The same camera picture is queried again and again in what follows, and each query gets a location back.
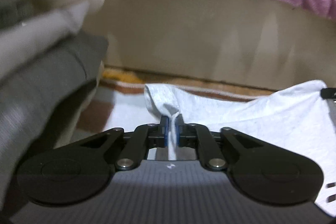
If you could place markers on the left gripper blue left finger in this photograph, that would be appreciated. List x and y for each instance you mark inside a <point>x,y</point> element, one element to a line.
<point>158,133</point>

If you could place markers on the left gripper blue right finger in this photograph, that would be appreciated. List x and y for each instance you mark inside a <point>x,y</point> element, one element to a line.
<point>186,134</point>

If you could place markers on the light grey cat-face t-shirt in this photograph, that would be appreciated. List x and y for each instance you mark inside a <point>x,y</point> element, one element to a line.
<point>297,119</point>

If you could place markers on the checkered pastel floor rug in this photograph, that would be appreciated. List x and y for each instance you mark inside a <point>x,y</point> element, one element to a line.
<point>119,100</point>

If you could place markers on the off-white bottom folded garment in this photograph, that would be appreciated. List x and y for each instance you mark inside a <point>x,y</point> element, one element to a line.
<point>66,133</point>

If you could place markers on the beige bed base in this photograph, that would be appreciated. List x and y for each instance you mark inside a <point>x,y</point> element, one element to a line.
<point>260,43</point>

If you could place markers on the grey fleece folded garment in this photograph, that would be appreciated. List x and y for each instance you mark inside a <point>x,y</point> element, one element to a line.
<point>29,96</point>

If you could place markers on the white folded garment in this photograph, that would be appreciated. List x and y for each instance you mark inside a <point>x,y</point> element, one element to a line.
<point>24,41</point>

